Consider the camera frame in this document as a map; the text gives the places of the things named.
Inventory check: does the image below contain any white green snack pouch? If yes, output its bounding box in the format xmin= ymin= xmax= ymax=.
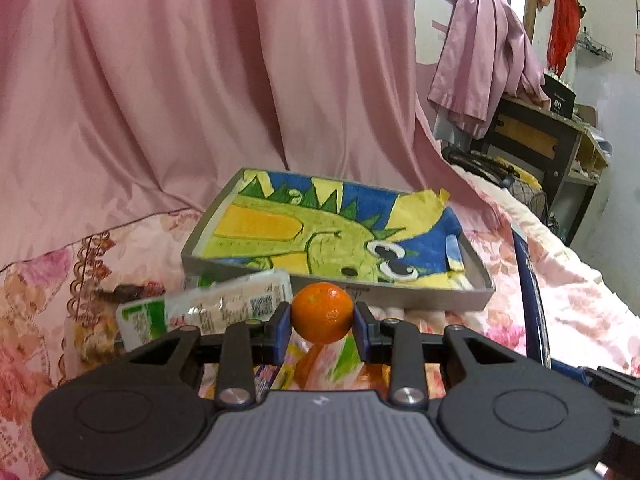
xmin=115 ymin=270 xmax=293 ymax=351

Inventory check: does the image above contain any hanging pink curtain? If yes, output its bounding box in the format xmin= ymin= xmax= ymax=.
xmin=427 ymin=0 xmax=550 ymax=139

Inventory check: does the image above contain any black bag by bed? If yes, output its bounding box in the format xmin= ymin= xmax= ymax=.
xmin=441 ymin=145 xmax=550 ymax=221

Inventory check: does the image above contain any black box on desk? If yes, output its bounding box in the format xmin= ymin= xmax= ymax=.
xmin=542 ymin=73 xmax=576 ymax=119

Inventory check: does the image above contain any orange green white packet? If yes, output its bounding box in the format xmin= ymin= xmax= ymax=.
xmin=272 ymin=333 xmax=390 ymax=394

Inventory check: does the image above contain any mixed nuts clear bag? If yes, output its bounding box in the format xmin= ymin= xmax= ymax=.
xmin=64 ymin=282 xmax=166 ymax=379

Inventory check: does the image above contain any floral bed cover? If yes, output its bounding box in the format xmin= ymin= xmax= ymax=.
xmin=0 ymin=159 xmax=640 ymax=480

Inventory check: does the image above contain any dark wooden desk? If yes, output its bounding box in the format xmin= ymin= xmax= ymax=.
xmin=471 ymin=96 xmax=610 ymax=244

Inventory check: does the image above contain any orange tangerine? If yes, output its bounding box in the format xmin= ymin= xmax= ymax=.
xmin=291 ymin=282 xmax=354 ymax=344

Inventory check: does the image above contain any pink satin sheet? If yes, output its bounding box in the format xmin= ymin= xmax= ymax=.
xmin=1 ymin=0 xmax=499 ymax=264

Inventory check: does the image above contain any dark blue stick packet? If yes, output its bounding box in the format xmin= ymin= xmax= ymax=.
xmin=511 ymin=223 xmax=551 ymax=368

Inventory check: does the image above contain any red hanging tassel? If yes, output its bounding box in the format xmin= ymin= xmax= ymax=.
xmin=547 ymin=0 xmax=584 ymax=77

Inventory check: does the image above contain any grey tray with dinosaur drawing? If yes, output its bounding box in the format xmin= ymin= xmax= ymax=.
xmin=181 ymin=168 xmax=496 ymax=312

